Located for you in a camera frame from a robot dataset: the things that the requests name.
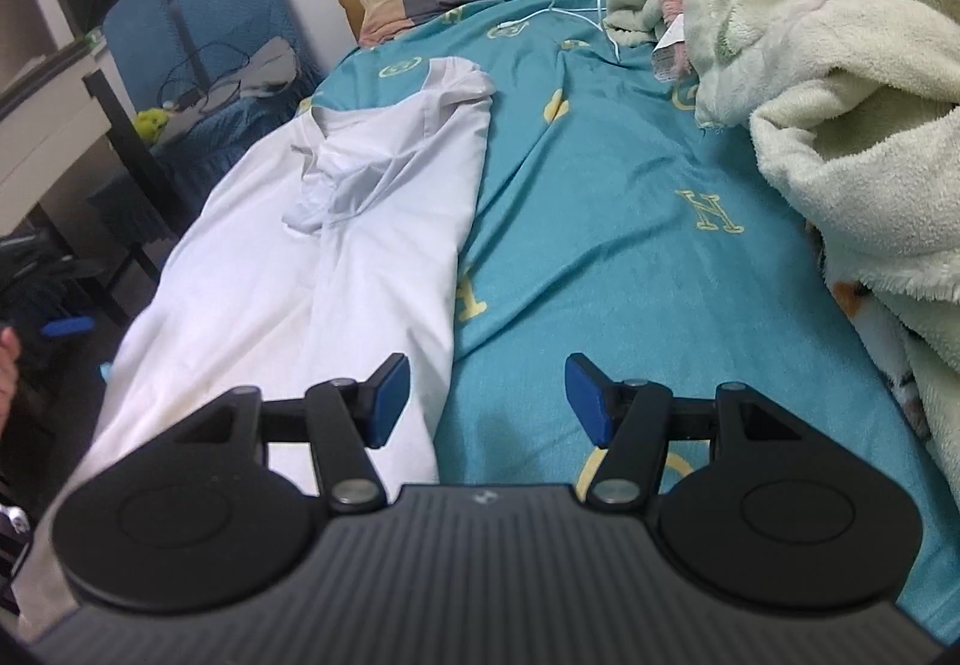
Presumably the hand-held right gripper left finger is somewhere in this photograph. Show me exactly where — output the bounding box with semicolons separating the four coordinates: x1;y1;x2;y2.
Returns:
161;353;412;508

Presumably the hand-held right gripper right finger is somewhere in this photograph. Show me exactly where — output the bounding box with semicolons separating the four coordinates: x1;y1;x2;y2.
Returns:
565;353;803;508

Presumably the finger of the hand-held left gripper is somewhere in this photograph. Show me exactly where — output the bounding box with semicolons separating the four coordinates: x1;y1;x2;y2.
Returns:
41;314;95;339

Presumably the white shirt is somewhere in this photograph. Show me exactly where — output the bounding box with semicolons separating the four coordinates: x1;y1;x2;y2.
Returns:
71;56;496;486

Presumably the person's left hand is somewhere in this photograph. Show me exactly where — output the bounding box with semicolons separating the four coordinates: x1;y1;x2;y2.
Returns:
0;327;22;430

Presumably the white desk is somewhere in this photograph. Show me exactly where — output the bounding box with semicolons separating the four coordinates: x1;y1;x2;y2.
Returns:
0;46;121;238

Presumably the yellow-green plush toy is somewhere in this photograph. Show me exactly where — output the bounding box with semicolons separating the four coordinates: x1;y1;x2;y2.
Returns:
133;107;170;145

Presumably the teal printed bed sheet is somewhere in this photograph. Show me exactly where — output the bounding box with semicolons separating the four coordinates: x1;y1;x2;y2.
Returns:
296;0;960;636

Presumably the grey cloth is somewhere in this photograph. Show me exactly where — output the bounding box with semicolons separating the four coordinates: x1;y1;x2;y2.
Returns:
206;37;301;103

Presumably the pale green small cloth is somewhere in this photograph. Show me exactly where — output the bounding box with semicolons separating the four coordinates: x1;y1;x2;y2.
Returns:
604;0;665;47

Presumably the cream fleece blanket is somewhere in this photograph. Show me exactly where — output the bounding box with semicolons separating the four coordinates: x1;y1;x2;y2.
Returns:
684;0;960;445

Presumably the black cable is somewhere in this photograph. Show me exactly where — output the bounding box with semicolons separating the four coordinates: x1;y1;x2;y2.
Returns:
154;38;248;111

